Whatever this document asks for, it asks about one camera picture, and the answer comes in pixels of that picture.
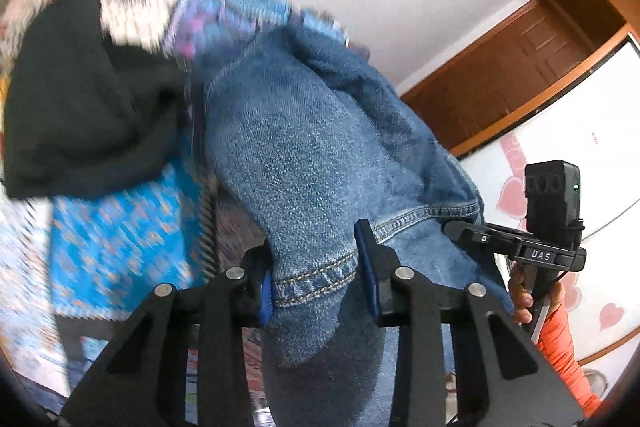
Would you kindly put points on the blue patchwork quilt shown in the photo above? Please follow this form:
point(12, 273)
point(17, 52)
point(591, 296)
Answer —
point(71, 267)

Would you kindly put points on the black garment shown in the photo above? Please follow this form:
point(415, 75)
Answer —
point(85, 117)

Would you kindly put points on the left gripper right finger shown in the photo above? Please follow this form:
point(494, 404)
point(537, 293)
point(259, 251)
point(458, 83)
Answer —
point(502, 378)

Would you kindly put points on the right hand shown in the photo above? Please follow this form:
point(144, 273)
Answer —
point(523, 300)

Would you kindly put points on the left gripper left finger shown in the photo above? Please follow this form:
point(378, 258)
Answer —
point(139, 379)

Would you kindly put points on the blue denim jacket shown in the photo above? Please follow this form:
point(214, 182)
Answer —
point(310, 138)

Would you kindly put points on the wooden door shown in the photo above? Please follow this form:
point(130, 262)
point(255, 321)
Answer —
point(518, 67)

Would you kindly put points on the black camera box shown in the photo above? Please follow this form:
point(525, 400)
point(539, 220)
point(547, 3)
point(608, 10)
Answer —
point(552, 191)

